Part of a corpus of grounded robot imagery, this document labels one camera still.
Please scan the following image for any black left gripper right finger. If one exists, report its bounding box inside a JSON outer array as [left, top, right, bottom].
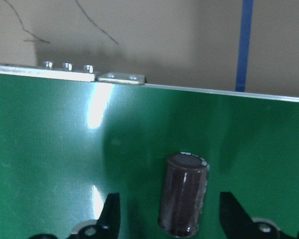
[[219, 192, 292, 239]]

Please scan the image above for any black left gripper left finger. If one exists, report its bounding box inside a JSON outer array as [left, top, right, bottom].
[[27, 192, 121, 239]]

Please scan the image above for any dark brown capacitor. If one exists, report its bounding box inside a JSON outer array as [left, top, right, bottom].
[[158, 152, 209, 238]]

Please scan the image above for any green conveyor belt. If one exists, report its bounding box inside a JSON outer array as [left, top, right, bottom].
[[0, 65, 299, 239]]

